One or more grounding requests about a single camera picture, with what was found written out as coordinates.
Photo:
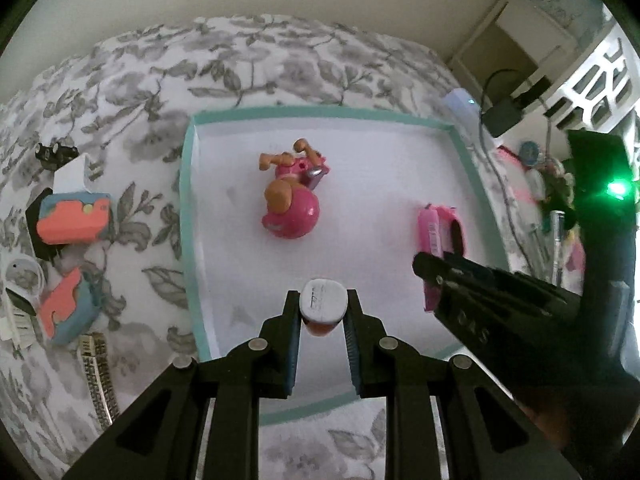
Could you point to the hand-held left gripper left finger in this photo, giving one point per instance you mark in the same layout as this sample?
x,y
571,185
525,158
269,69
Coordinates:
x,y
290,345

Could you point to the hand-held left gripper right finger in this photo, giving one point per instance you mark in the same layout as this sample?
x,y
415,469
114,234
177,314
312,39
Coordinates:
x,y
351,345

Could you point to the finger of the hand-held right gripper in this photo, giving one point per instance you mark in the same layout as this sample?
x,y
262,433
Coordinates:
x,y
440,269

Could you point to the pink toy vehicle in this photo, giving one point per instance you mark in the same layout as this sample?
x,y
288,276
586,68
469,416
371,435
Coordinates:
x,y
430,230

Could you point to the small white-capped bottle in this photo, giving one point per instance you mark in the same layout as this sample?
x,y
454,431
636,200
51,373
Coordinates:
x,y
322,300

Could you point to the white box with teal rim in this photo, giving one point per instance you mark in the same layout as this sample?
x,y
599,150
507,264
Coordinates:
x,y
350,160

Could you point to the patterned metal watch band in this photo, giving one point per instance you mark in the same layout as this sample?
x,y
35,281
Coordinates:
x,y
100,375

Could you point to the blue and orange toy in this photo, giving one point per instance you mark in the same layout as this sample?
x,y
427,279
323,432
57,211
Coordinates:
x,y
70,222
62,310

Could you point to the silver pen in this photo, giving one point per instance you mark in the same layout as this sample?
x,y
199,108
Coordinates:
x,y
558,245

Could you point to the pink dog toy figure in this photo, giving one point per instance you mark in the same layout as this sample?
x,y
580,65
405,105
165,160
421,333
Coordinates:
x,y
290,210

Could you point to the blue round object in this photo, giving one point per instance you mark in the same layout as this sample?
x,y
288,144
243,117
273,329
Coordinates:
x,y
529,152

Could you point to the black plug box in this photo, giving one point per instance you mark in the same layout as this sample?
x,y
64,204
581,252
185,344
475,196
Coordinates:
x,y
502,117

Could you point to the white lattice basket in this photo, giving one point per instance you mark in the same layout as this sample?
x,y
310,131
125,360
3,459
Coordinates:
x,y
595,80

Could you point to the white desk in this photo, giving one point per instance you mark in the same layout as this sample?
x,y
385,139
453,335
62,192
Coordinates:
x,y
520,35

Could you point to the grey floral blanket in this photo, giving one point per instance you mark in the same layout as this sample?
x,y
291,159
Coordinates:
x,y
300,60

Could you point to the small black toy car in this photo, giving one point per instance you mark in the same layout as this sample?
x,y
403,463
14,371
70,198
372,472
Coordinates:
x,y
55,154

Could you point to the white wall charger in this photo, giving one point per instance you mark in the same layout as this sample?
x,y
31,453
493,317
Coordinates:
x,y
70,177

